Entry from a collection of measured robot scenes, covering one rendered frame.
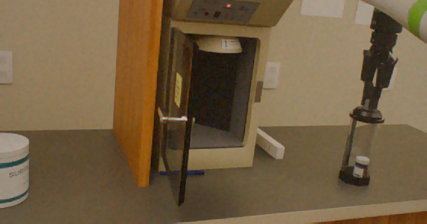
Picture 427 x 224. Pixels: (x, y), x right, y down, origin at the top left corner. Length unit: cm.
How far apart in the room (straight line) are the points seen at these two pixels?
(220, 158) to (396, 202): 55
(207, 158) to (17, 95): 72
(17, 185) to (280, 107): 119
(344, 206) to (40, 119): 109
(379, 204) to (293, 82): 76
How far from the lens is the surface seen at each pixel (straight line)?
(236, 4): 127
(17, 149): 119
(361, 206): 142
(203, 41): 139
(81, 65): 172
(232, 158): 149
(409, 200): 155
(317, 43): 204
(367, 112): 148
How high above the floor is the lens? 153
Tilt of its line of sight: 15 degrees down
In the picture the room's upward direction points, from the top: 6 degrees clockwise
